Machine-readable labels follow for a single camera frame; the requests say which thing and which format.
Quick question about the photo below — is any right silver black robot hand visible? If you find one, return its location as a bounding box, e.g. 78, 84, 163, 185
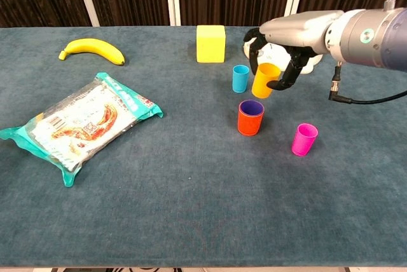
243, 10, 346, 92

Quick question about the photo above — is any yellow plastic cup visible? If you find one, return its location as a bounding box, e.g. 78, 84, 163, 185
251, 62, 282, 99

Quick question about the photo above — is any blue plastic cup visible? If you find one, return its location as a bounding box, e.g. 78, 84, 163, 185
231, 64, 251, 93

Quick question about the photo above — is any purple plastic cup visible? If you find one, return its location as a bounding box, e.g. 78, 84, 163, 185
239, 99, 265, 117

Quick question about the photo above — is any pink plastic cup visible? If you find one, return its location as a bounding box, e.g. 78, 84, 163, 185
291, 123, 319, 158

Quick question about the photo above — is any white rabbit toy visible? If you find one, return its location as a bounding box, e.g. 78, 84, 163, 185
243, 35, 324, 75

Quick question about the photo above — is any yellow foam cube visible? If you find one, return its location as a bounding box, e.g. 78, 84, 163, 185
196, 25, 227, 64

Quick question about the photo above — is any orange plastic cup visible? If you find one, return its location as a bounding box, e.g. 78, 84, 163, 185
237, 100, 266, 137

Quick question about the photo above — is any teal table cloth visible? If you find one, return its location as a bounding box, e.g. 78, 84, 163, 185
0, 25, 407, 269

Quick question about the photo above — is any yellow banana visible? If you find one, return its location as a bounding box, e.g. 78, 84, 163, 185
58, 37, 126, 66

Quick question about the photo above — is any teal noodle package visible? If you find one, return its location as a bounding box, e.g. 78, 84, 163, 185
0, 72, 164, 187

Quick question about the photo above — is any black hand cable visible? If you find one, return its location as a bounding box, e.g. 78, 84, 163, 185
328, 64, 407, 105

